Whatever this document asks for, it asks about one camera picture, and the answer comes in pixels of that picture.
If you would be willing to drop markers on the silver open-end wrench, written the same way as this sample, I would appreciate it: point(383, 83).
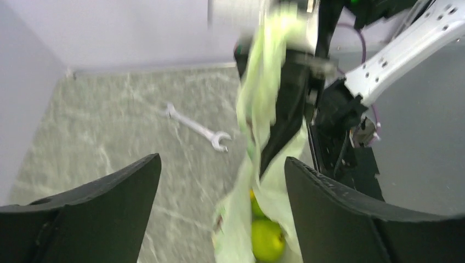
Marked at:
point(214, 137)

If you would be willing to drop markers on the light green plastic bag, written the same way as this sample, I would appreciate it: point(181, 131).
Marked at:
point(256, 113)

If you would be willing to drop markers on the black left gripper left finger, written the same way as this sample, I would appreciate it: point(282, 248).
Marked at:
point(101, 221)

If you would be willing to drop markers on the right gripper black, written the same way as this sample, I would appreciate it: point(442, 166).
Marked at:
point(278, 60)

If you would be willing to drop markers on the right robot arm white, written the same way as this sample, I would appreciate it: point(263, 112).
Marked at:
point(429, 26)

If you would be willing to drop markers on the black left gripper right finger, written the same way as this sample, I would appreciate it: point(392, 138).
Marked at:
point(335, 223)

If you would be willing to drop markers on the light green fake pear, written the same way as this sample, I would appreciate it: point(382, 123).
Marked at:
point(268, 240)

